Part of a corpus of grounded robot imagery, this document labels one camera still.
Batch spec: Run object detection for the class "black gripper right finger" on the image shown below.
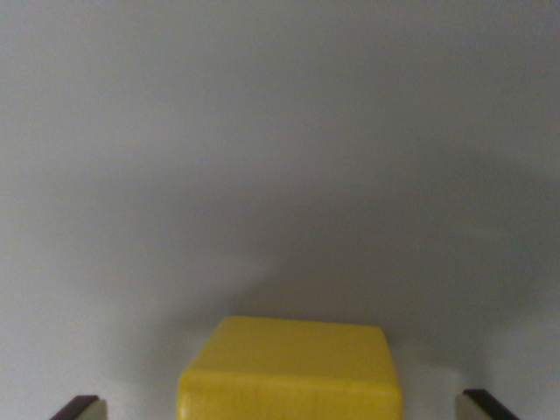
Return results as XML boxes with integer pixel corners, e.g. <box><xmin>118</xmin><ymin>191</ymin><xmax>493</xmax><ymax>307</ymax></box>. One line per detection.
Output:
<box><xmin>454</xmin><ymin>388</ymin><xmax>522</xmax><ymax>420</ymax></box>

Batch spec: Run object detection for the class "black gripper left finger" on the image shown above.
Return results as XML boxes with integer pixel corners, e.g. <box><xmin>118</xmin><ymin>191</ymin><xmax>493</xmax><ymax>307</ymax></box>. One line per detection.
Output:
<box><xmin>49</xmin><ymin>395</ymin><xmax>108</xmax><ymax>420</ymax></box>

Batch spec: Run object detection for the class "yellow cube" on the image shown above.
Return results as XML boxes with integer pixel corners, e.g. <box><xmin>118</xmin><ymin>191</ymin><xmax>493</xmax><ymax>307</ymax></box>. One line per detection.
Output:
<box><xmin>178</xmin><ymin>315</ymin><xmax>403</xmax><ymax>420</ymax></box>

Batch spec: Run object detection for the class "grey plastic bin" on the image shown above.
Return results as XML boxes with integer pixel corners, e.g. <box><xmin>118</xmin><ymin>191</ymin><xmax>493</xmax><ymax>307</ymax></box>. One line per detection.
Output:
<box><xmin>0</xmin><ymin>0</ymin><xmax>560</xmax><ymax>420</ymax></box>

